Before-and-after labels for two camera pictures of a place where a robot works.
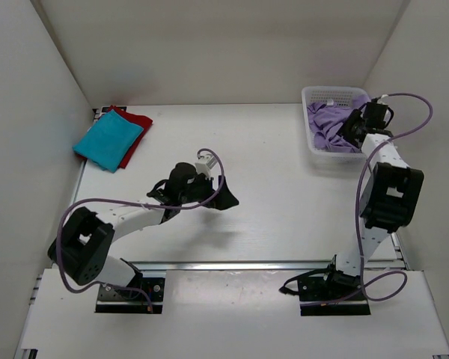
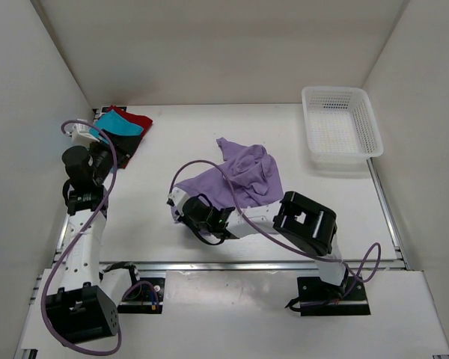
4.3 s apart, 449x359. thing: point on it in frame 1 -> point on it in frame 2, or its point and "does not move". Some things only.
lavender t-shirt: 325,120 -> 248,177
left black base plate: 143,296 does not move
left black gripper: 224,200 -> 125,144
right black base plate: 318,296 does not move
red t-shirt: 144,123 does not move
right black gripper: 355,118 -> 187,218
